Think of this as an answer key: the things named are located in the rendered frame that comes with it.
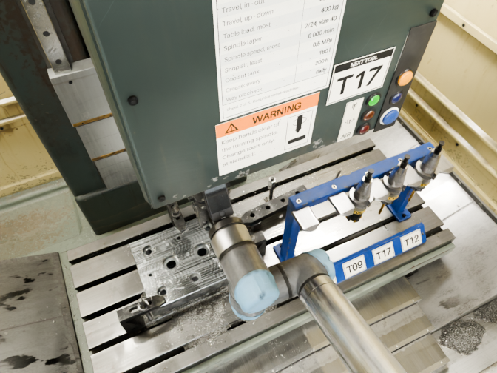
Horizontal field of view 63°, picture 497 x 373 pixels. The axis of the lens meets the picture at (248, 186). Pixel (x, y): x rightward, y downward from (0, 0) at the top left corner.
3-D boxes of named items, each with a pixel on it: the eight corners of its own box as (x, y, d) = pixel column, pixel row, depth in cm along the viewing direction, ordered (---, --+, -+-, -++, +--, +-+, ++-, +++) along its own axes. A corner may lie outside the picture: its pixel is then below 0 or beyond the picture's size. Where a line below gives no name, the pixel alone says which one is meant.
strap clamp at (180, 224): (191, 243, 135) (186, 219, 123) (181, 246, 134) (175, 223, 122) (177, 212, 142) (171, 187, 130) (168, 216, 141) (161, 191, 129)
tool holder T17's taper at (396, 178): (394, 172, 112) (402, 155, 106) (407, 182, 110) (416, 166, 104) (383, 179, 110) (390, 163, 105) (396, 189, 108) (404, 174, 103)
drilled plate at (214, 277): (245, 276, 124) (245, 269, 120) (154, 316, 116) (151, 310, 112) (217, 217, 136) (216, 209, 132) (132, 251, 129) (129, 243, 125)
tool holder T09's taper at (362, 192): (364, 186, 109) (370, 170, 103) (373, 198, 106) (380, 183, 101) (350, 191, 108) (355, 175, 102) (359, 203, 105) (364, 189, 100)
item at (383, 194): (393, 197, 109) (393, 195, 108) (376, 204, 107) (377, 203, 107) (377, 178, 112) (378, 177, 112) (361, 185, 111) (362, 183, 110)
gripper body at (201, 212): (189, 206, 88) (211, 251, 82) (185, 183, 81) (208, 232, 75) (222, 193, 90) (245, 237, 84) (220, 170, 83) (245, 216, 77)
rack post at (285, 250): (301, 266, 130) (313, 217, 106) (286, 272, 129) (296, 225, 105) (286, 241, 136) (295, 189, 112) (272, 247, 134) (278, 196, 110)
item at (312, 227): (322, 227, 103) (322, 226, 103) (304, 235, 102) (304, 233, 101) (308, 206, 107) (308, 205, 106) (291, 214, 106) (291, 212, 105)
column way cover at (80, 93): (226, 152, 158) (219, 34, 117) (105, 194, 146) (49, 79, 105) (221, 143, 161) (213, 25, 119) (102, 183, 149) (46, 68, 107)
